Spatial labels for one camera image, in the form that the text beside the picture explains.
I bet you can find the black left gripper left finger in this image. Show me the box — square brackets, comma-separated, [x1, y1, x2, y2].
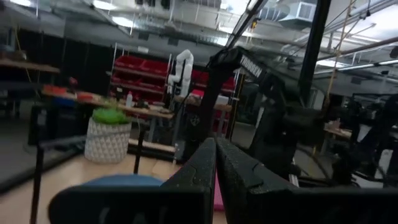
[48, 138, 217, 224]

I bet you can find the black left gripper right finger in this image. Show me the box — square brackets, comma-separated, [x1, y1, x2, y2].
[216, 136, 398, 224]

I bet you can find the pink plate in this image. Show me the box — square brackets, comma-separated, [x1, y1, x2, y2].
[213, 170, 225, 212]

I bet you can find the blue plate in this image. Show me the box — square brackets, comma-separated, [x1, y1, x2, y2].
[81, 173, 165, 188]

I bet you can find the wooden shelf with black legs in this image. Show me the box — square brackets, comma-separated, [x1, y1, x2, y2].
[29, 132, 147, 224]

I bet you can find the wooden workbench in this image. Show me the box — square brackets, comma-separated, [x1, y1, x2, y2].
[42, 84, 175, 144]

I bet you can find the white textured plant pot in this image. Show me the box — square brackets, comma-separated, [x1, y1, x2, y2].
[83, 117, 132, 165]

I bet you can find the green plant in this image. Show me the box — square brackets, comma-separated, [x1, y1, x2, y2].
[91, 100, 131, 126]

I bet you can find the long ceiling light tube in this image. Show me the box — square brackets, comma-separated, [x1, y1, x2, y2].
[314, 58, 398, 76]

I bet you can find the rack with red bins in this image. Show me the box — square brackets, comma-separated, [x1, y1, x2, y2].
[109, 43, 239, 138]

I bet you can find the ceiling air unit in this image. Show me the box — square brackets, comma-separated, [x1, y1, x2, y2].
[277, 1, 317, 30]

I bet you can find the black equipment frame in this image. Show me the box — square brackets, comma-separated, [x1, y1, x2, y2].
[329, 92, 398, 189]

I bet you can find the black frame post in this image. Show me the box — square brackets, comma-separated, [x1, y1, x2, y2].
[297, 0, 332, 106]

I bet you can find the black diagonal frame bar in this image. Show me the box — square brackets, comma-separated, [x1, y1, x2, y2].
[224, 0, 269, 49]

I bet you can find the wooden wall shelf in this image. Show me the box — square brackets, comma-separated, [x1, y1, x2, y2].
[0, 58, 60, 75]

